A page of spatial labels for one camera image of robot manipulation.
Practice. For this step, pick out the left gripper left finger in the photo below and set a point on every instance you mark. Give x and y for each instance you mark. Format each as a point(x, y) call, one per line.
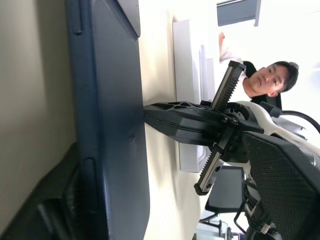
point(45, 215)

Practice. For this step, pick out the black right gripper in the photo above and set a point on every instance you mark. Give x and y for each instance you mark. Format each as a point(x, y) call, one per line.
point(230, 147)

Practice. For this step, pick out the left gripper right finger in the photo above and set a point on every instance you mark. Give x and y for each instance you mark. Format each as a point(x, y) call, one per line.
point(287, 187)

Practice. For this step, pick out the dark blue smartphone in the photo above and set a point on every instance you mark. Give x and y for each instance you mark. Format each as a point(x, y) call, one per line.
point(112, 100)

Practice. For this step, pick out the white box lid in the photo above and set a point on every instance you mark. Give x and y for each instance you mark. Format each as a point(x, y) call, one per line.
point(210, 80)

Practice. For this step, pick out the white box with brown card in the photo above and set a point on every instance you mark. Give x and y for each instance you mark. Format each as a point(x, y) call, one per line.
point(203, 75)

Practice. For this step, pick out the white plastic tray insert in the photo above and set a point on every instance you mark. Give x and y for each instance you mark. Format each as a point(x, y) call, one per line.
point(182, 62)

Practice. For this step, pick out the grey mesh office chair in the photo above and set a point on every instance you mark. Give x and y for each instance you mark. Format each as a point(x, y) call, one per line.
point(225, 190)

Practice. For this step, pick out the person in white shirt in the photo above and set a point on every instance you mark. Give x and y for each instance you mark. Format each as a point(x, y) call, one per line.
point(270, 77)

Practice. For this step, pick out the grey flat panel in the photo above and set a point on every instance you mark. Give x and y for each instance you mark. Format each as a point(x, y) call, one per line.
point(235, 13)

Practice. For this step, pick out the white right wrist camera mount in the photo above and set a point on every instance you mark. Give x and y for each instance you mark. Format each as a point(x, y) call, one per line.
point(265, 120)

